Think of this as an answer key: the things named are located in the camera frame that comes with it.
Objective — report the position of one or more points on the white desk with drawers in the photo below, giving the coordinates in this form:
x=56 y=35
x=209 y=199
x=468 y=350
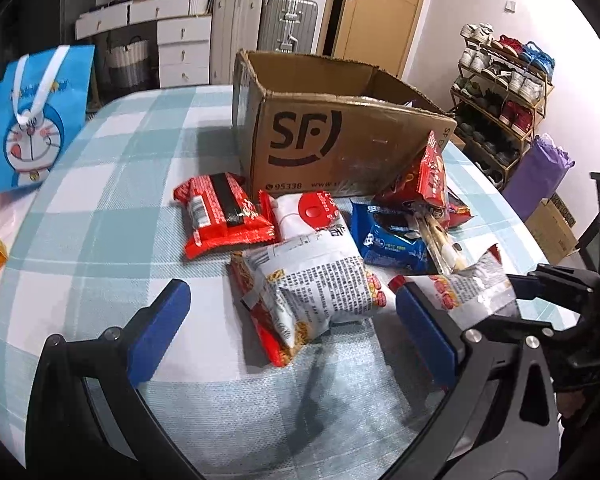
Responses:
x=180 y=35

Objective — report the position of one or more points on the small cardboard box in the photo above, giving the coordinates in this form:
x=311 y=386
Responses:
x=550 y=232

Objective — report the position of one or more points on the striped laundry basket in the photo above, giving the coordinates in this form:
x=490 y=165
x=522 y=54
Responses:
x=127 y=62

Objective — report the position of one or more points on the purple bag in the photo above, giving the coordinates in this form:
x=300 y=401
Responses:
x=540 y=175

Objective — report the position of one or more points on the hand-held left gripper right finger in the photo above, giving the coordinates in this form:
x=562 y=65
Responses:
x=424 y=340

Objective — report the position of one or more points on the red cone snack packet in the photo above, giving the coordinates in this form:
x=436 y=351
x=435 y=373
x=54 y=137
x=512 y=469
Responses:
x=427 y=175

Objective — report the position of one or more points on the blue cartoon bag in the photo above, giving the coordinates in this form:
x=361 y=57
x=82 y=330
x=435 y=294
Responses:
x=45 y=125

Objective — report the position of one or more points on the rows of racked shoes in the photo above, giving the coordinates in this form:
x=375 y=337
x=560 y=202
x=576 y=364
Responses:
x=512 y=110

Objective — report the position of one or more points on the silver and red snack packet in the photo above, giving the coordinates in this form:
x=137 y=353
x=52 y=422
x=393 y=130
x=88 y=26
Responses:
x=472 y=290

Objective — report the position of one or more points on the white packet with red circle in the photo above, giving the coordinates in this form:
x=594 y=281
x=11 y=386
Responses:
x=300 y=225

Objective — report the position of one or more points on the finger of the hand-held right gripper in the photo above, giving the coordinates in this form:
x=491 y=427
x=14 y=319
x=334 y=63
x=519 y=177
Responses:
x=555 y=285
x=520 y=324

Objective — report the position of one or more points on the silver suitcase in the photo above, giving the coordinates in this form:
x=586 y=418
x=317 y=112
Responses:
x=287 y=20

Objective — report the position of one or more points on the shoe rack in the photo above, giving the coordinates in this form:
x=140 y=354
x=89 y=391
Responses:
x=530 y=136

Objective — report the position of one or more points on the large silver snack packet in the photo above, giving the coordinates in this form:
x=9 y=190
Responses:
x=310 y=290

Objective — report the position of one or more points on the white suitcase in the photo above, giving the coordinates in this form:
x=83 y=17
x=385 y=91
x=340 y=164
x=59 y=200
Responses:
x=235 y=35

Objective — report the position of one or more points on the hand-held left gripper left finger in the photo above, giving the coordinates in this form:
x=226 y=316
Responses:
x=161 y=324

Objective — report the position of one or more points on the red packet with black stripe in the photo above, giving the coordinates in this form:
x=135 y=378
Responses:
x=215 y=232

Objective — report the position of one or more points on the wooden door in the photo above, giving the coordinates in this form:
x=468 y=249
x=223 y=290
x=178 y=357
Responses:
x=380 y=20

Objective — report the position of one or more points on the brown cardboard box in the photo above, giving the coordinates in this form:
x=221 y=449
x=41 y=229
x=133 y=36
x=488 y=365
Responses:
x=360 y=145

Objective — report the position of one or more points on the clear biscuit packet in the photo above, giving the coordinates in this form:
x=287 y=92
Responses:
x=442 y=250

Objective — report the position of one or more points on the checked tablecloth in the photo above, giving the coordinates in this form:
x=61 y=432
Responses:
x=130 y=160

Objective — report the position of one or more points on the blue cookie packet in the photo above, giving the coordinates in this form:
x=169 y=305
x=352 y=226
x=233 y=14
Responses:
x=380 y=245

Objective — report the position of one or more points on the person's right hand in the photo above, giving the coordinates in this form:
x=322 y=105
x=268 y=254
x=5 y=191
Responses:
x=577 y=407

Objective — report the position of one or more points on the black cabinet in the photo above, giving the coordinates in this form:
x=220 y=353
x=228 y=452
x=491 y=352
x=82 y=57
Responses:
x=30 y=20

